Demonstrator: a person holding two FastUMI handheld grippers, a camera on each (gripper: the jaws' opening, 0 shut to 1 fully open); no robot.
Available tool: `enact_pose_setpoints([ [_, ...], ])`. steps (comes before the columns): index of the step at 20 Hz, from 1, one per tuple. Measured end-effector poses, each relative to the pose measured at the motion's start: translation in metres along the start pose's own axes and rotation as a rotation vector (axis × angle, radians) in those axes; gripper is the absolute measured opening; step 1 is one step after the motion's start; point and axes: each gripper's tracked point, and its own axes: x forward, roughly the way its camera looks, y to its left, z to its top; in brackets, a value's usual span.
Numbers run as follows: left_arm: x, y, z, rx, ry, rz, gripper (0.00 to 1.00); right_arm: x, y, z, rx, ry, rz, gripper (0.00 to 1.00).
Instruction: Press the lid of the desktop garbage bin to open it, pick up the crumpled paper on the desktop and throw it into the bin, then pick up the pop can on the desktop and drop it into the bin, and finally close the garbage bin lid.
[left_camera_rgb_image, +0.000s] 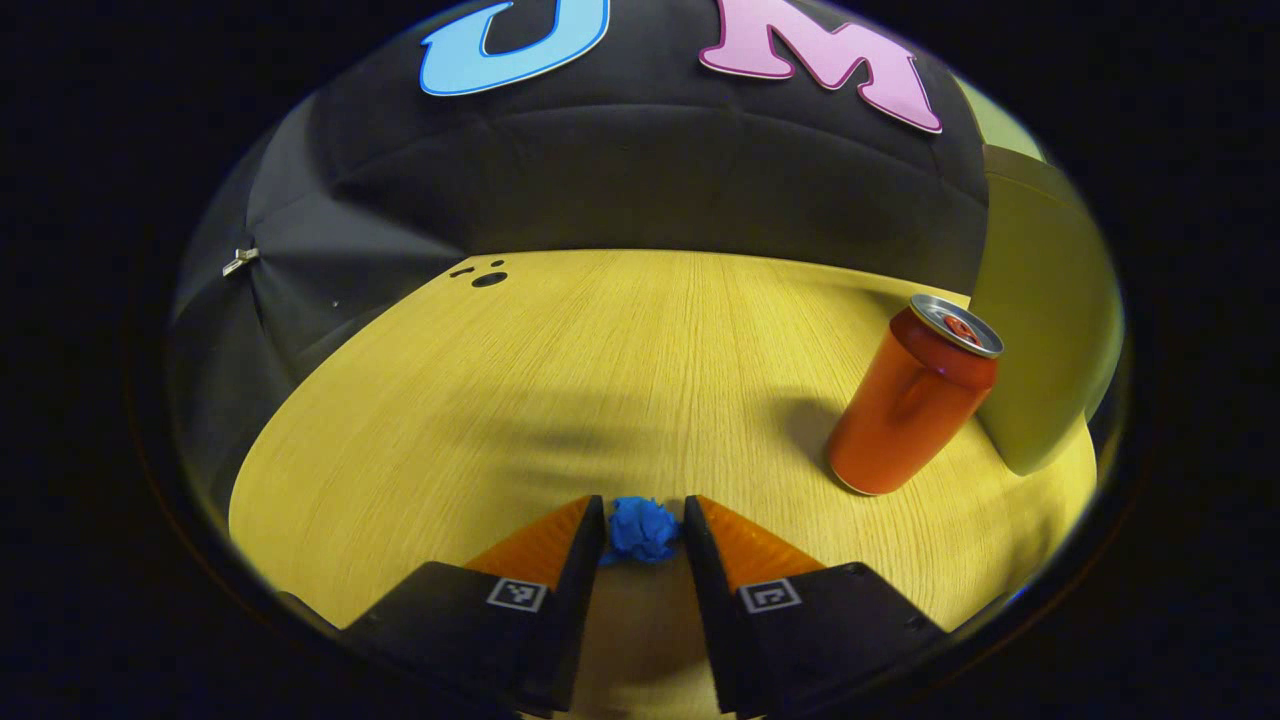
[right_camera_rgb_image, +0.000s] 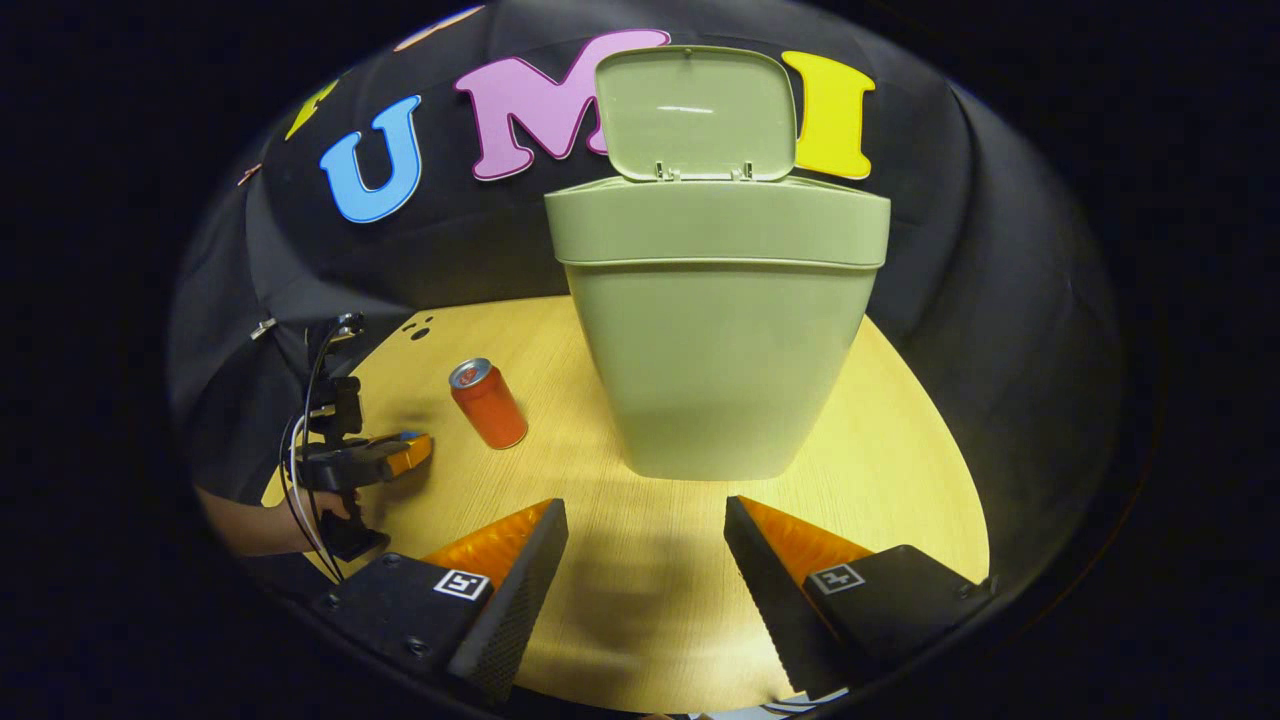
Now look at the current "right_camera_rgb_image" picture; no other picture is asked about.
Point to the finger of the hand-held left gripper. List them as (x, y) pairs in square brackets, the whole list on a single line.
[(410, 455)]

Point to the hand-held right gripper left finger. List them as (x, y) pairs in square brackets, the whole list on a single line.
[(520, 590)]

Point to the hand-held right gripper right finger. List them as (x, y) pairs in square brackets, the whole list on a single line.
[(765, 590)]

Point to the orange pop can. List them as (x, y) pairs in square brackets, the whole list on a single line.
[(490, 405)]

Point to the green desktop garbage bin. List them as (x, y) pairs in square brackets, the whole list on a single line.
[(720, 350)]

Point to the wooden desktop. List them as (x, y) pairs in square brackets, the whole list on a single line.
[(620, 600)]

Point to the white backdrop clip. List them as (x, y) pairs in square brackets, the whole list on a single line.
[(263, 328)]

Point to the black backdrop cloth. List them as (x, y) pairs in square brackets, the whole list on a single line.
[(1000, 300)]

